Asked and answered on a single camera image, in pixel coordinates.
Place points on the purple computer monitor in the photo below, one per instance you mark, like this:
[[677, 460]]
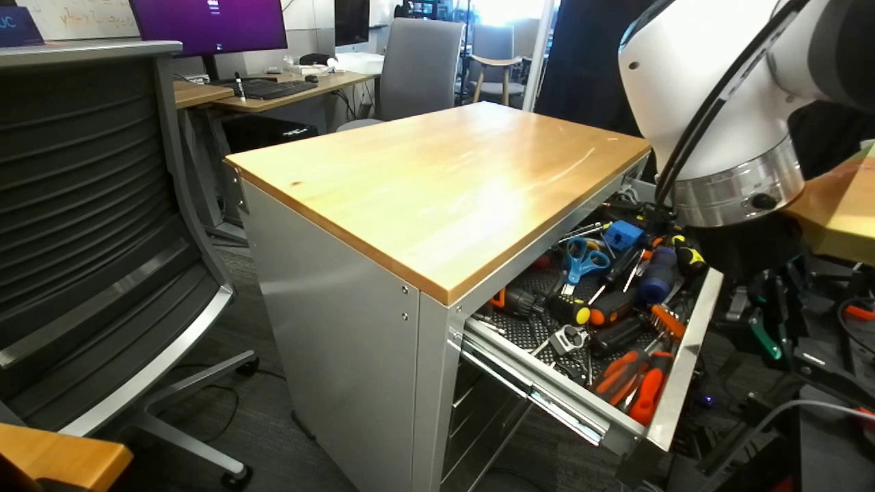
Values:
[[211, 27]]

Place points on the orange handled pliers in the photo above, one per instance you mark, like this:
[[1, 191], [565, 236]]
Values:
[[636, 378]]

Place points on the grey metal tool drawer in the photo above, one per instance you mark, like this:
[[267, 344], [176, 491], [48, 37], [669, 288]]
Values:
[[557, 365]]

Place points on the grey cabinet with wooden top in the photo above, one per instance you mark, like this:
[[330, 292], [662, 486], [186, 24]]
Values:
[[375, 245]]

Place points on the blue handled scissors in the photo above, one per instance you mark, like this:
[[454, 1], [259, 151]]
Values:
[[583, 259]]

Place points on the wooden board at right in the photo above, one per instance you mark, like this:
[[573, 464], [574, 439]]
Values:
[[838, 208]]

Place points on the black monitor in background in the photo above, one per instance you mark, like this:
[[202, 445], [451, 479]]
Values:
[[350, 24]]

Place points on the black keyboard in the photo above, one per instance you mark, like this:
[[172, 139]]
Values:
[[269, 89]]

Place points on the blue plastic block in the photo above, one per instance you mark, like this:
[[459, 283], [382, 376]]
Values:
[[621, 236]]

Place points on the black yellow stubby screwdriver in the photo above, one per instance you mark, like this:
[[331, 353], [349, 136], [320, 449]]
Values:
[[569, 311]]

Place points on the wooden office desk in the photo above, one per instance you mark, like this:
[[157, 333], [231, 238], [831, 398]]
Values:
[[264, 99]]

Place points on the wooden chair in background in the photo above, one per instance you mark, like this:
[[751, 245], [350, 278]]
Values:
[[496, 69]]

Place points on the dark mesh office chair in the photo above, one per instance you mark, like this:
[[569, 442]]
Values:
[[104, 273]]

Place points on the orange handled screwdriver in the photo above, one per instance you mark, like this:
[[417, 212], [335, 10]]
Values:
[[669, 320]]

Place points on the blue handled screwdriver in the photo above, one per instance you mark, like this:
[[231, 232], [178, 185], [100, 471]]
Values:
[[660, 274]]

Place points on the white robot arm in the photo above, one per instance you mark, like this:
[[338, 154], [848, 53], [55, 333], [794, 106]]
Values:
[[712, 85]]

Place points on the grey fabric office chair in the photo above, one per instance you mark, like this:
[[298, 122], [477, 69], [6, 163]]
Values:
[[418, 69]]

